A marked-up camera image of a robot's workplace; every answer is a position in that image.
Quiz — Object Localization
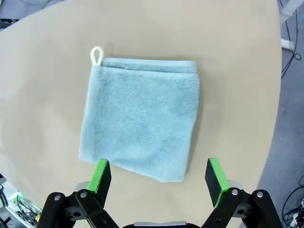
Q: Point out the white desk leg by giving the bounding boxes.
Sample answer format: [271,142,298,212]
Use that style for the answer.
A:
[276,0,298,51]

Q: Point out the white power strip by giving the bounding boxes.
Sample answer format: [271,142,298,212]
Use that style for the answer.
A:
[290,211,302,224]

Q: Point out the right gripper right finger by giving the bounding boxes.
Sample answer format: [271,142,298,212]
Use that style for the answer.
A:
[201,158,284,228]

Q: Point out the open box of electronics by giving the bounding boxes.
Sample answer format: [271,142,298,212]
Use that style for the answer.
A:
[0,173,43,228]

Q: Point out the black looped floor cable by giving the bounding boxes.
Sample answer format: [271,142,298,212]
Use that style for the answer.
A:
[281,0,302,79]

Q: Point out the light blue towel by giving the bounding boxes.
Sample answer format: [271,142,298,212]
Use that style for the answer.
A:
[78,46,200,183]

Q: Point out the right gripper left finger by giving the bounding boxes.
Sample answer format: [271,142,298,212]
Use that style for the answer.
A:
[38,158,119,228]

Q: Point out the black cable bundle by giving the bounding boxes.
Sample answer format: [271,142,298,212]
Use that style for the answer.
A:
[282,175,304,228]

